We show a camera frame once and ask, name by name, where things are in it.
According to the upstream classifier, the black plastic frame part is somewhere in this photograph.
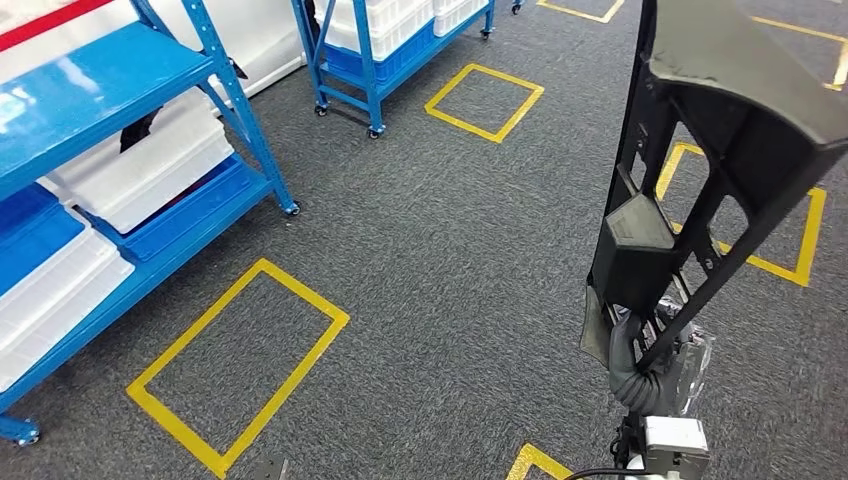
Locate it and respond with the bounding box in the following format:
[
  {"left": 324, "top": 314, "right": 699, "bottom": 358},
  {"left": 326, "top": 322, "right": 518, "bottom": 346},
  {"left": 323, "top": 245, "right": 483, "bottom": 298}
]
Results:
[{"left": 579, "top": 0, "right": 848, "bottom": 373}]

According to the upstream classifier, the blue metal shelf rack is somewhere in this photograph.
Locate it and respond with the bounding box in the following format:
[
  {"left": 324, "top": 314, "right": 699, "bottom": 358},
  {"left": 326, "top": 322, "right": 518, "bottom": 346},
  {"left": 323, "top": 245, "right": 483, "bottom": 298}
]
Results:
[{"left": 0, "top": 0, "right": 303, "bottom": 447}]

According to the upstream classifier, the blue wheeled cart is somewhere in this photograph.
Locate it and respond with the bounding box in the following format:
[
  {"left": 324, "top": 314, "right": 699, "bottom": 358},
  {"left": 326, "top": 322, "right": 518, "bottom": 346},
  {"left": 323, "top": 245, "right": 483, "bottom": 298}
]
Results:
[{"left": 291, "top": 0, "right": 499, "bottom": 141}]

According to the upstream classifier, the white car with red stripe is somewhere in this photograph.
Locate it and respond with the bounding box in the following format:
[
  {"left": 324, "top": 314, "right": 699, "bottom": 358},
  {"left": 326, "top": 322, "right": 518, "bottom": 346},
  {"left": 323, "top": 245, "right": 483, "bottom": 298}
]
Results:
[{"left": 0, "top": 0, "right": 308, "bottom": 101}]

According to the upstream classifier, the yellow floor tape square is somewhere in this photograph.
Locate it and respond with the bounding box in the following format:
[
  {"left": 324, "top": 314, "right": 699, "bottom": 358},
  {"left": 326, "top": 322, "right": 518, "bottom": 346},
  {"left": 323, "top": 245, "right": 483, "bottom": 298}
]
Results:
[{"left": 125, "top": 258, "right": 351, "bottom": 480}]

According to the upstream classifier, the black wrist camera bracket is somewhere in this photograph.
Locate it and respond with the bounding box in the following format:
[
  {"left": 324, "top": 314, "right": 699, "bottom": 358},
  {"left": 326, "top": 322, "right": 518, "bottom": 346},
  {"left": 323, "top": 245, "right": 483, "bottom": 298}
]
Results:
[{"left": 612, "top": 413, "right": 648, "bottom": 472}]

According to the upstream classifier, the black camera cable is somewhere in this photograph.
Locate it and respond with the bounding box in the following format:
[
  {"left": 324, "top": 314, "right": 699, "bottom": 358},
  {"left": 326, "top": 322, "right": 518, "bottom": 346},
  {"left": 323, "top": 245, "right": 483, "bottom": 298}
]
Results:
[{"left": 563, "top": 466, "right": 641, "bottom": 480}]

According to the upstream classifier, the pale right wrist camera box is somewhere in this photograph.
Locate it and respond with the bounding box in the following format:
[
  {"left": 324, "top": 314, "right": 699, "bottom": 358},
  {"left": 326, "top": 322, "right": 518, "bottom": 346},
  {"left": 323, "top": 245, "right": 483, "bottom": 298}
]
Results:
[{"left": 642, "top": 415, "right": 711, "bottom": 474}]

